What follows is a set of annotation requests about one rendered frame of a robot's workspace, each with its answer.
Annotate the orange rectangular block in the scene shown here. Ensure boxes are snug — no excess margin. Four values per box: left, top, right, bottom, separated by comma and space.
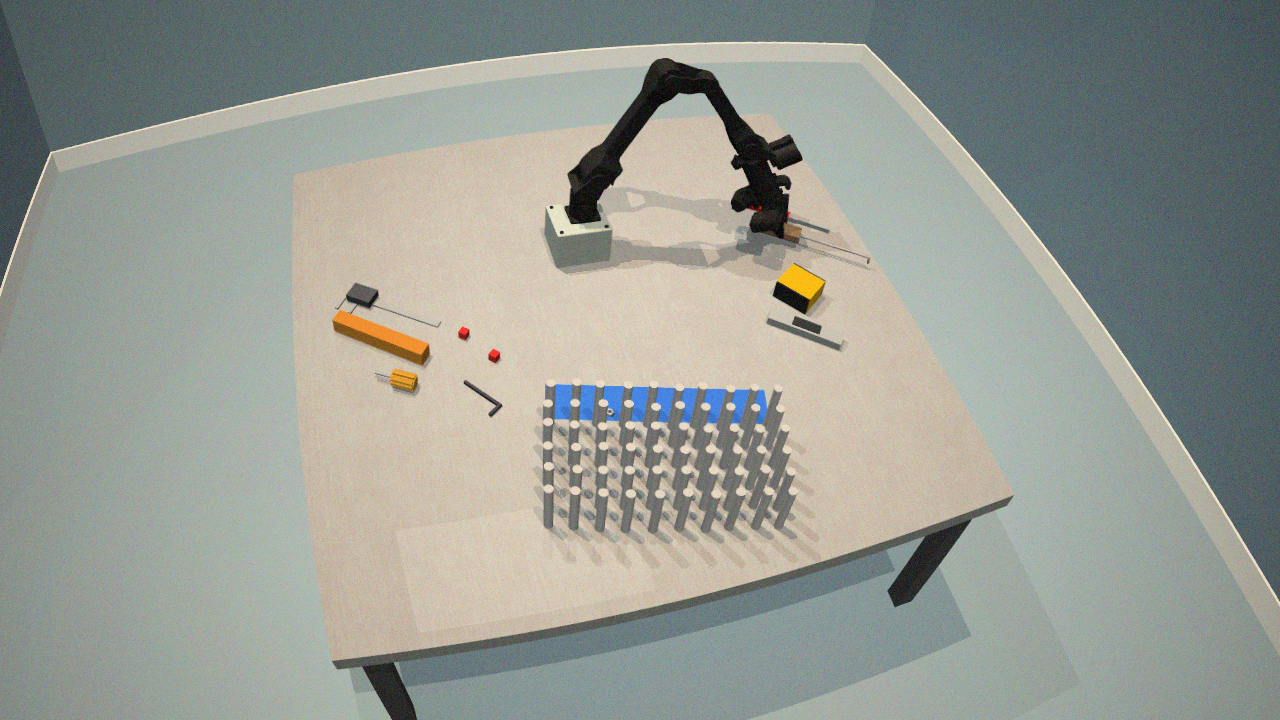
332, 311, 430, 365

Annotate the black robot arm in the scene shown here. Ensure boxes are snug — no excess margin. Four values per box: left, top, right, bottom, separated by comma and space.
564, 58, 803, 224

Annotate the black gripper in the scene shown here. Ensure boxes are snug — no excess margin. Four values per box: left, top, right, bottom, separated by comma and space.
748, 173, 792, 238

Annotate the blue tape strip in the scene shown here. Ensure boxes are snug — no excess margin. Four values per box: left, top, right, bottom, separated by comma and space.
556, 384, 768, 424

